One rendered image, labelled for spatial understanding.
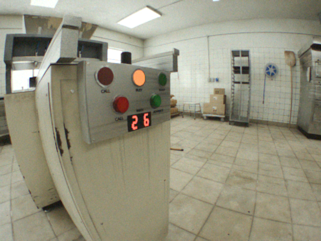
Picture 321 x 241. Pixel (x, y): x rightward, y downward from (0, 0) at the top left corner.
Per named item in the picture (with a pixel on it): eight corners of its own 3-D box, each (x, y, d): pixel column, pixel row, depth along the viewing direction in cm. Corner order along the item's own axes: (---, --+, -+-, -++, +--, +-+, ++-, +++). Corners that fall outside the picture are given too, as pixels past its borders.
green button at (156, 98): (148, 107, 33) (148, 94, 32) (156, 106, 35) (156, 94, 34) (154, 108, 32) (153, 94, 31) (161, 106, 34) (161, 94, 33)
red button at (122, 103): (112, 113, 25) (111, 97, 24) (124, 111, 27) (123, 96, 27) (117, 114, 24) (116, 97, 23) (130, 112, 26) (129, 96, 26)
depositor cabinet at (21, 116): (29, 158, 138) (18, 98, 121) (72, 146, 193) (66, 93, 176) (42, 217, 61) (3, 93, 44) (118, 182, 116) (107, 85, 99)
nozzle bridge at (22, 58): (9, 95, 63) (10, 50, 56) (90, 88, 119) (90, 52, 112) (3, 94, 43) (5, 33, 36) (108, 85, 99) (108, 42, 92)
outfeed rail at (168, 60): (51, 93, 158) (51, 89, 157) (53, 93, 161) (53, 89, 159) (174, 71, 37) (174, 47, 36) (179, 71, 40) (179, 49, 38)
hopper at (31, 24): (20, 49, 61) (22, 32, 58) (83, 51, 104) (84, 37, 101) (19, 34, 44) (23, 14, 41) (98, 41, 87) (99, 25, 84)
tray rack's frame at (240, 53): (230, 119, 366) (232, 56, 330) (248, 121, 338) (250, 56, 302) (228, 124, 315) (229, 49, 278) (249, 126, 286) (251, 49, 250)
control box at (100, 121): (82, 140, 23) (76, 63, 20) (161, 119, 42) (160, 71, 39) (90, 145, 21) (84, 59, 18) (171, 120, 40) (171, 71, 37)
